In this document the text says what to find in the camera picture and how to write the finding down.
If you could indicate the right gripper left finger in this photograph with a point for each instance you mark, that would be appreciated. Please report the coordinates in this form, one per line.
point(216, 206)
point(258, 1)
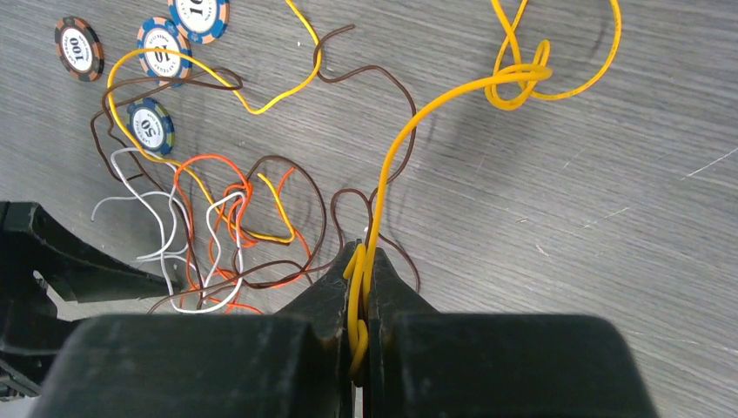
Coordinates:
point(292, 363)

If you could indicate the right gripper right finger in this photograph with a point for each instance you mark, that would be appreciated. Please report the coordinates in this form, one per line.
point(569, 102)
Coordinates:
point(425, 363)

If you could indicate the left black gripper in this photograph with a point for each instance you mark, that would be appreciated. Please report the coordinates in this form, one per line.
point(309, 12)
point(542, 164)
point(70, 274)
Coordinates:
point(37, 251)

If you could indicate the poker chip blue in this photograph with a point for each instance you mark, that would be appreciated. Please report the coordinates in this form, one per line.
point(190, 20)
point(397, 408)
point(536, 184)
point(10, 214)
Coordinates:
point(151, 125)

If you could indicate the poker chip red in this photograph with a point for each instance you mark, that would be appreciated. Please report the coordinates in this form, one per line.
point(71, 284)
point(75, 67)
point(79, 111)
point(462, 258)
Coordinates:
point(79, 49)

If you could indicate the poker chip purple middle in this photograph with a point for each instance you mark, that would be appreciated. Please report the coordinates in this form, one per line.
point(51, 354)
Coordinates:
point(165, 47)

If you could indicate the poker chip purple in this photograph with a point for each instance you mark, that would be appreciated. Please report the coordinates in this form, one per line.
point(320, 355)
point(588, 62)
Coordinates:
point(165, 47)
point(200, 21)

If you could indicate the poker chip purple upper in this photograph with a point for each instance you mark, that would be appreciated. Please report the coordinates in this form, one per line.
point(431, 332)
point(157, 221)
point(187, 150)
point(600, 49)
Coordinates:
point(200, 21)

